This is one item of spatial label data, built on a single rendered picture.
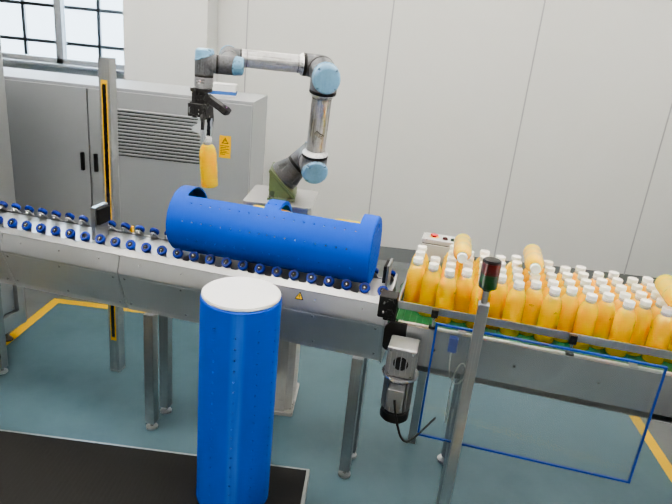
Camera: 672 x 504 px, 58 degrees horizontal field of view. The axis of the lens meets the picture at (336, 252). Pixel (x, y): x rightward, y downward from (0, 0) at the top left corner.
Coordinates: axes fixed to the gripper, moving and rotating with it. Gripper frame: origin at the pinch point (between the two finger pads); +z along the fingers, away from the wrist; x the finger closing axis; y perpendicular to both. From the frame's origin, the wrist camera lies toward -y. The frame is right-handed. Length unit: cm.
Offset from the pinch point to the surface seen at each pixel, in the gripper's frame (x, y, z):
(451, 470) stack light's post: 38, -121, 104
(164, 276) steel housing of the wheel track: 13, 12, 60
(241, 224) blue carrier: 12.8, -22.0, 30.2
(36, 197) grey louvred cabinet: -111, 175, 82
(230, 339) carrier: 64, -40, 53
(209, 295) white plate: 58, -29, 42
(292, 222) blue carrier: 10, -43, 26
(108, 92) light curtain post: -30, 65, -8
